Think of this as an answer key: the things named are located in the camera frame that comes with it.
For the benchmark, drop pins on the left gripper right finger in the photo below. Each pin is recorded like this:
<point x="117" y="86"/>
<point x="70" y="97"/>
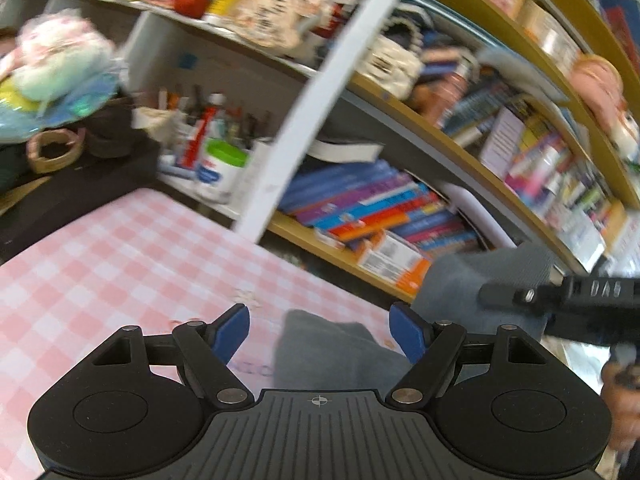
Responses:
<point x="432" y="350"/>

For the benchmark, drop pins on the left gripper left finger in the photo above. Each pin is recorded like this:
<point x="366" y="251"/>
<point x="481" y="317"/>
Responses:
<point x="206" y="349"/>

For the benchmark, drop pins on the grey sweatpants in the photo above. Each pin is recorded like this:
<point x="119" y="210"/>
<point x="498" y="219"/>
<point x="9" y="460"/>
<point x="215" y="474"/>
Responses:
<point x="313" y="353"/>

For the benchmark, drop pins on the person right hand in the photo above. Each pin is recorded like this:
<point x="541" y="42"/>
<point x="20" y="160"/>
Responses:
<point x="624" y="407"/>

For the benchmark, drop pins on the upper orange white box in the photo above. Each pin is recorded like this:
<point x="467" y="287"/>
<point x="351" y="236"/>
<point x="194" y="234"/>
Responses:
<point x="395" y="249"/>

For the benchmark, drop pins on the orange white box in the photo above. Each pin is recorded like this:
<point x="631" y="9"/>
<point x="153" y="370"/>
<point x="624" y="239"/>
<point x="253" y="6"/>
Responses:
<point x="407" y="281"/>
<point x="395" y="249"/>

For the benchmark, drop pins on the lower orange white box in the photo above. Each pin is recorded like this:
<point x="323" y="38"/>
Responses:
<point x="407" y="281"/>

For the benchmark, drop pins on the pink cartoon desk mat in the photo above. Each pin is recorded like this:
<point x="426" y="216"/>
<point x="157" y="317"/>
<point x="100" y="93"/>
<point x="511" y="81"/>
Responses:
<point x="149" y="261"/>

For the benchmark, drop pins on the white tablet on books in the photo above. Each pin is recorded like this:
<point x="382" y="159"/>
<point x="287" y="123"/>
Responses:
<point x="478" y="215"/>

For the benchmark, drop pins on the row of leaning books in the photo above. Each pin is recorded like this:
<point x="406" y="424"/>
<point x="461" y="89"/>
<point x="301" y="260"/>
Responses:
<point x="351" y="202"/>

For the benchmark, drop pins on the white jar green lid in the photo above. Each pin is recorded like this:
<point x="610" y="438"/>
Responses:
<point x="217" y="171"/>

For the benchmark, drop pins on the red bottle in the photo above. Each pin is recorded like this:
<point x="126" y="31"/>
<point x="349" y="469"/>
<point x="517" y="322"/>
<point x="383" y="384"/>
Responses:
<point x="192" y="152"/>

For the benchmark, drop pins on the wooden bookshelf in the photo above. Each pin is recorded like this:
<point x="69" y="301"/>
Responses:
<point x="483" y="22"/>

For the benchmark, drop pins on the pink wristwatch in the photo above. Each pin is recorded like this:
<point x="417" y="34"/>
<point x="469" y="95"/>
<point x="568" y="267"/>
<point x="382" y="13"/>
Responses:
<point x="53" y="150"/>

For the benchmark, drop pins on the white quilted handbag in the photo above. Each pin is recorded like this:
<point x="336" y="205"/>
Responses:
<point x="392" y="60"/>

